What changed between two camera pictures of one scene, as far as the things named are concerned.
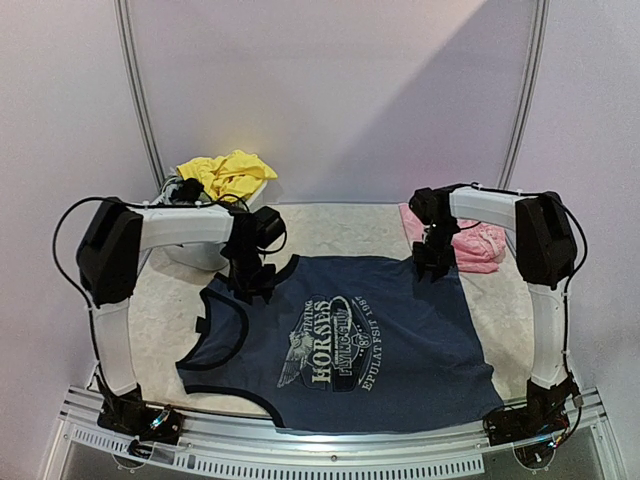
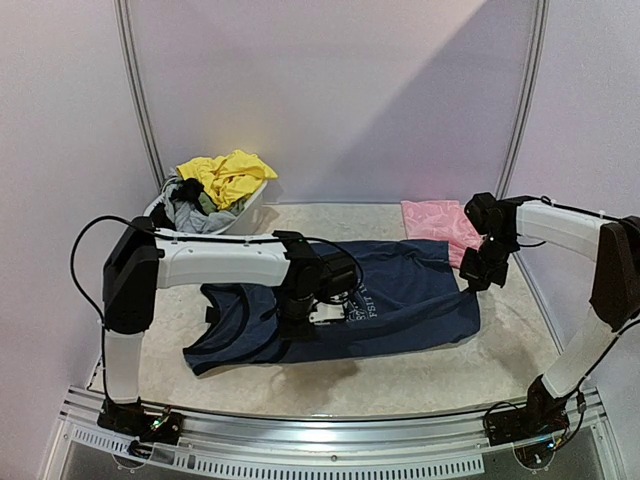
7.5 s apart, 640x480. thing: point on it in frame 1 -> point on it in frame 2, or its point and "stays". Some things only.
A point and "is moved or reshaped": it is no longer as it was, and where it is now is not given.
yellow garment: (234, 174) stays
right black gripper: (432, 256) -> (480, 270)
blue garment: (349, 342) is moved or reshaped
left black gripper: (265, 287) -> (288, 332)
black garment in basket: (189, 191) stays
